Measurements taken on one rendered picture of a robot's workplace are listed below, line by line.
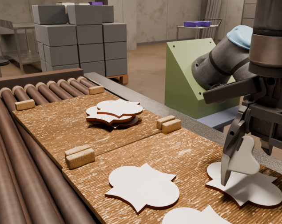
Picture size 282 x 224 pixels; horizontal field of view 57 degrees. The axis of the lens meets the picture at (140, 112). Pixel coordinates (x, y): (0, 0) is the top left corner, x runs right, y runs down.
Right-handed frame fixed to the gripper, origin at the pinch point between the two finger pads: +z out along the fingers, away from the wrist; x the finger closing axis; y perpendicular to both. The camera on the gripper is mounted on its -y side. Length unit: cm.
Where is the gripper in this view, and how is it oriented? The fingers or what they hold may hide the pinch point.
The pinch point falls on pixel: (244, 168)
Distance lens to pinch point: 53.0
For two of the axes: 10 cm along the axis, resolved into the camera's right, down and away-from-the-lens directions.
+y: 6.1, 3.0, -7.3
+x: 7.9, -2.5, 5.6
